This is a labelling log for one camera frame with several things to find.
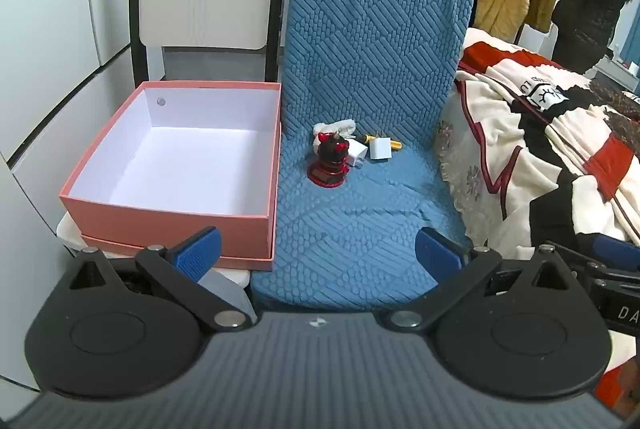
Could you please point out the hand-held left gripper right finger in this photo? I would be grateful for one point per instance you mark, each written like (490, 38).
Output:
(440, 255)

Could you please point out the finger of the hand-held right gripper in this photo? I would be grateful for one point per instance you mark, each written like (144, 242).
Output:
(615, 251)

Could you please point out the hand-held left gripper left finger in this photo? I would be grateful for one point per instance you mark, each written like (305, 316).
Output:
(200, 250)

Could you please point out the pink cardboard box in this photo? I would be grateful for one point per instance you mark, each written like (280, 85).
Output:
(200, 159)

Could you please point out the white stool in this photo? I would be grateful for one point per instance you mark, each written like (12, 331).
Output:
(227, 280)

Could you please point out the red cloth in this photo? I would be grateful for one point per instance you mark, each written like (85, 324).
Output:
(622, 384)

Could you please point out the red white black blanket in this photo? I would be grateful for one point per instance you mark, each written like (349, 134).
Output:
(550, 149)

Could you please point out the white charger plug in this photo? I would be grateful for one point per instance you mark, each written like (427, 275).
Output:
(380, 149)
(357, 154)

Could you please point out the red black figurine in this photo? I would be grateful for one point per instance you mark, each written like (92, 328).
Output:
(330, 159)

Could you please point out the white plush toy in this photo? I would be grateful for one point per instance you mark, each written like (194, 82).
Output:
(340, 126)

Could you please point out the white wardrobe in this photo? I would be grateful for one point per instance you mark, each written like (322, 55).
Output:
(45, 34)

